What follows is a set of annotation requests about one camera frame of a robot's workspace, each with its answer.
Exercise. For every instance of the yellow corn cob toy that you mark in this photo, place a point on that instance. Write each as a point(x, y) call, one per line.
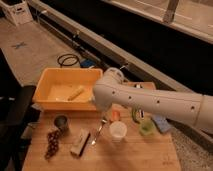
point(75, 93)

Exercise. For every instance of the white storage box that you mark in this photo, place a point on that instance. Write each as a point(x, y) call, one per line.
point(17, 13)

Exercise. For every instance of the purple grape bunch toy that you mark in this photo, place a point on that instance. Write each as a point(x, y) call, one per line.
point(53, 143)

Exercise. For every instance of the blue sponge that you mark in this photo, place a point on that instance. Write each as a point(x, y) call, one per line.
point(161, 123)

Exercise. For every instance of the yellow plastic bin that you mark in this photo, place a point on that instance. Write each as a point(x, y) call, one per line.
point(57, 84)

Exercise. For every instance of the small metal cup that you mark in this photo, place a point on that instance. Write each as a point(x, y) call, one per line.
point(61, 122)

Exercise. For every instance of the black chair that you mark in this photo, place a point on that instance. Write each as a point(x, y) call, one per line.
point(15, 102)

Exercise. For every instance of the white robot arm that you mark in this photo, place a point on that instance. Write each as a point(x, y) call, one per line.
point(188, 108)

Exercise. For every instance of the orange toy fruit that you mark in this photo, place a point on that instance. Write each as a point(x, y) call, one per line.
point(115, 115)

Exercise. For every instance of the blue object on floor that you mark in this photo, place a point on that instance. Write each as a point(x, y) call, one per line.
point(87, 63)

